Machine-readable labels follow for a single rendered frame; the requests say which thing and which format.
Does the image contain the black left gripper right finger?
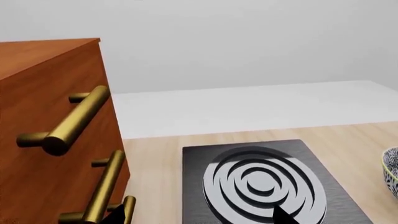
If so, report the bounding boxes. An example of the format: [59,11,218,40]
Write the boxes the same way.
[272,204,300,224]

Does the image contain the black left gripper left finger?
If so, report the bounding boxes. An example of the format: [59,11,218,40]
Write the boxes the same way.
[102,203,126,224]

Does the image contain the black white patterned bowl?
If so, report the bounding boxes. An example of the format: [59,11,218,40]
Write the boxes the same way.
[381,146,398,200]

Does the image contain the silver spiral stove burner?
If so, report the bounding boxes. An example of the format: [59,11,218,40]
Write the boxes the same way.
[202,146,328,224]

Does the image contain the black stove burner plate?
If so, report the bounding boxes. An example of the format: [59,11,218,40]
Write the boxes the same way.
[182,139,375,224]

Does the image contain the brown wooden drawer cabinet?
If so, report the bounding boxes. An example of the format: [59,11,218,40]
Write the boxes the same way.
[0,37,131,224]

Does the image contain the large brass drawer handle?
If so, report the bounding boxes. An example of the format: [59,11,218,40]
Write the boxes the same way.
[16,85,111,157]

